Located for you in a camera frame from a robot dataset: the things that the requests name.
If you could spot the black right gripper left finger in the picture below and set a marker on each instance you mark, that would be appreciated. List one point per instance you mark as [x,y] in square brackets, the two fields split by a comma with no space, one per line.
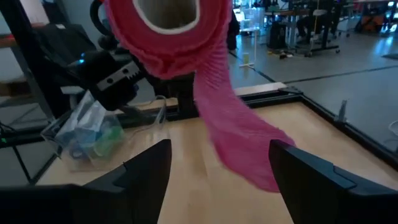
[93,205]

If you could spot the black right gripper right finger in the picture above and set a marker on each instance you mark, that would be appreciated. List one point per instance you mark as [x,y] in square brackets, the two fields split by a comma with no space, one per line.
[326,202]

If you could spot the clear plastic bin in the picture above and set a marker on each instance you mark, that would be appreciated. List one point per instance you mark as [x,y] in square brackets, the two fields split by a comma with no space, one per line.
[146,124]

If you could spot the pink elastic bandage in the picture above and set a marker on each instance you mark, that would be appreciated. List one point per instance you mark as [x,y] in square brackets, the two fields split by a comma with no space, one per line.
[217,109]

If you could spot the zipper bag with green bandage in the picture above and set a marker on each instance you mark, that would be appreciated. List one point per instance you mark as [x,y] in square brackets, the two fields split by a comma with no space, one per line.
[109,140]

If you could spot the zipper bag with blue bandage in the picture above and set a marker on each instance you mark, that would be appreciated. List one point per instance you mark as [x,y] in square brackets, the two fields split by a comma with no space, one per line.
[77,140]

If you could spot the yellow cup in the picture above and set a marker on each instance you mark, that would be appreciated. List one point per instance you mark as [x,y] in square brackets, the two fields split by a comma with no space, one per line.
[246,59]

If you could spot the black trash bin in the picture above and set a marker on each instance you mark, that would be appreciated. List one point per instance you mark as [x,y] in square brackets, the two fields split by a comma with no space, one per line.
[277,37]

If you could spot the black office desk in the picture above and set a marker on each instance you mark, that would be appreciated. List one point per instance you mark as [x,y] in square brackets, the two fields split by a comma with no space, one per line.
[323,18]

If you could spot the orange black equipment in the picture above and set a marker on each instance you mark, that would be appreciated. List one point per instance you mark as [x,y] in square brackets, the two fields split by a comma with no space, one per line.
[371,23]

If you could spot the black aluminium table frame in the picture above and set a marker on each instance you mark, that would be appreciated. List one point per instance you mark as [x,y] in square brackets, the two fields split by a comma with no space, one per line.
[326,115]

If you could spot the black upright post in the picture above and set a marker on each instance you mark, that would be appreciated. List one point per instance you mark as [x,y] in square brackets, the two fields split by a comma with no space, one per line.
[28,71]

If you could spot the black frame clip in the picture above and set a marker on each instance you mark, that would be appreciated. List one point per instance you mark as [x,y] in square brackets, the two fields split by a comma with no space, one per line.
[342,112]

